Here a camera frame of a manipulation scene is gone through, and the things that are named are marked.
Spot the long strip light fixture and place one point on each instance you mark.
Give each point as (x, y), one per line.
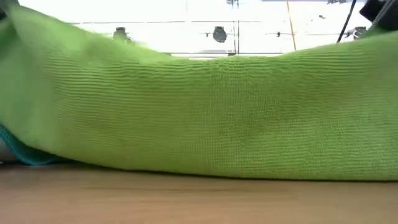
(217, 53)

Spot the light blue teal-edged towel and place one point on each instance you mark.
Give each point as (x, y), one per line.
(21, 154)

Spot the bright green microfiber towel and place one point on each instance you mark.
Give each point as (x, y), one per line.
(199, 118)

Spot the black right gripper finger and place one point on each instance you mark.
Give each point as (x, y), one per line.
(385, 12)

